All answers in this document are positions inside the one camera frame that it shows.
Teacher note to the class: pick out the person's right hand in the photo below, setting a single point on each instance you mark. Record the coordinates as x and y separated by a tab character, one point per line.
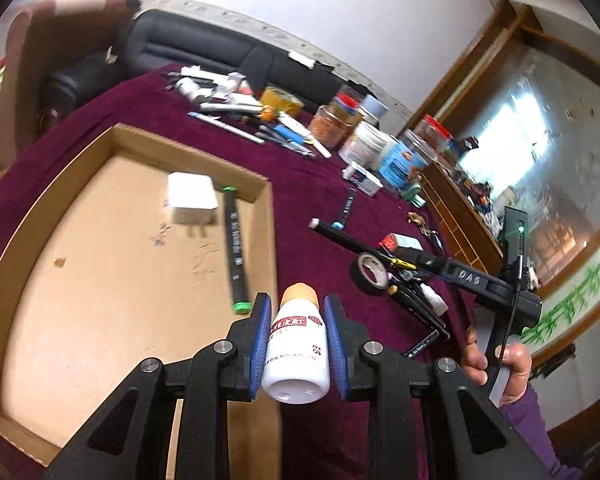
517	370

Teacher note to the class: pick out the white bottle black cap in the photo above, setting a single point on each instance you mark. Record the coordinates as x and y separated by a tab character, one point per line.
187	86

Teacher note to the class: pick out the white red-label box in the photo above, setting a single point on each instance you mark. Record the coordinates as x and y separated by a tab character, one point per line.
365	180

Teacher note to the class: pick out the small orange ornament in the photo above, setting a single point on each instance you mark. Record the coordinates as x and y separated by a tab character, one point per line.
267	113

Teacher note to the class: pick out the small green item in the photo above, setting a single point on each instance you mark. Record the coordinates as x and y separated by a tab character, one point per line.
414	195

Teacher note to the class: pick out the white silver tube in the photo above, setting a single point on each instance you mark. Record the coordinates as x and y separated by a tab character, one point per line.
230	106

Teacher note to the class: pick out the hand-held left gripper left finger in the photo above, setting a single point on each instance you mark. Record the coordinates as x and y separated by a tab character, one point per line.
261	340

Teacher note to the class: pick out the red-lidded clear jar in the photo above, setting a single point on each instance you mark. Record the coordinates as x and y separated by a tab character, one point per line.
432	132

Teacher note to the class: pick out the shallow cardboard box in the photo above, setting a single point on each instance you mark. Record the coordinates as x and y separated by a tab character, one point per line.
105	270

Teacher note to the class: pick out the white plastic tub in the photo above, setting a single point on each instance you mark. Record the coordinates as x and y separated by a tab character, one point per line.
367	145

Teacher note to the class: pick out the white bottle orange cap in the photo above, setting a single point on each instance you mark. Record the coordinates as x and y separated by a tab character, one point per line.
295	355

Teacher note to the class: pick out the white-lidded container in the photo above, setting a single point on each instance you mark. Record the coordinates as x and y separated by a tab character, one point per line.
373	107

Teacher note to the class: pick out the white paper slip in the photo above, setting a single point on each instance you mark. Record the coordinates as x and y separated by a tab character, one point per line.
300	58

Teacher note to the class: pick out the brown armchair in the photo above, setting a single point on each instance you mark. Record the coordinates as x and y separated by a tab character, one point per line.
35	50

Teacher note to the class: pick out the jar with red-blue lid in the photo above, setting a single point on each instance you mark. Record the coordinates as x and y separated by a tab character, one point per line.
350	102

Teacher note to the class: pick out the black marker white cap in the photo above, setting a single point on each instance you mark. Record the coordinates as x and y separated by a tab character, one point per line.
422	344

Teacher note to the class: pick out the white power adapter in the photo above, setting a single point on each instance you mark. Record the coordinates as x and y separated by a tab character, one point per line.
192	195

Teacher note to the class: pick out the white dropper bottle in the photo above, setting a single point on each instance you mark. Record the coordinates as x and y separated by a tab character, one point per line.
434	302

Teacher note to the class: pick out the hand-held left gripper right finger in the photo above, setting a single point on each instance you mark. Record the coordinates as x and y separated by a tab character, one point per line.
334	345

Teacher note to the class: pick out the black leather sofa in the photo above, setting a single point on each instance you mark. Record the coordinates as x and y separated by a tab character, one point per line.
205	45

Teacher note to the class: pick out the blue label jar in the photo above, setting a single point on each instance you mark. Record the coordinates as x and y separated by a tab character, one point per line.
400	162

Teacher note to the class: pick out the maroon tablecloth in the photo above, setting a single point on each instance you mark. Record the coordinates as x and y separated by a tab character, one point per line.
305	195

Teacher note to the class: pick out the person's right forearm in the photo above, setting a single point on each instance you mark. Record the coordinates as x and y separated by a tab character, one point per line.
530	435

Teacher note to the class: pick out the long white pen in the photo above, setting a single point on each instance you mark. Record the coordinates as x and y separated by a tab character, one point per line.
227	127

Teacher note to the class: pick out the blue pen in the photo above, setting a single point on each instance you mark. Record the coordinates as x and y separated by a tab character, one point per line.
290	135

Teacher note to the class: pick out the black marker green caps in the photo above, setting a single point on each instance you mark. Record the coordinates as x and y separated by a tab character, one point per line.
235	245

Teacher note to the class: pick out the yellow tape roll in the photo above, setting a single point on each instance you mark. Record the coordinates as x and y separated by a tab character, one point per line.
290	107

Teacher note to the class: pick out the red and green box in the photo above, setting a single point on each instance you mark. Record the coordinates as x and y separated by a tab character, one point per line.
397	241

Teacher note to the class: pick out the black marker teal cap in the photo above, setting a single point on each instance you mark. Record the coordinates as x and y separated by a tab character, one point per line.
347	202

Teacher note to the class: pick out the jar with orange contents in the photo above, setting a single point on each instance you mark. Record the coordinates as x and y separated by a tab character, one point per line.
330	127

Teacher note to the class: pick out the black tape roll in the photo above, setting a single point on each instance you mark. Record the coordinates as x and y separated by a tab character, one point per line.
356	274

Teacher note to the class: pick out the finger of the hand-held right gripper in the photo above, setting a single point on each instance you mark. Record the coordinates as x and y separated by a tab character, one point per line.
425	310
460	275

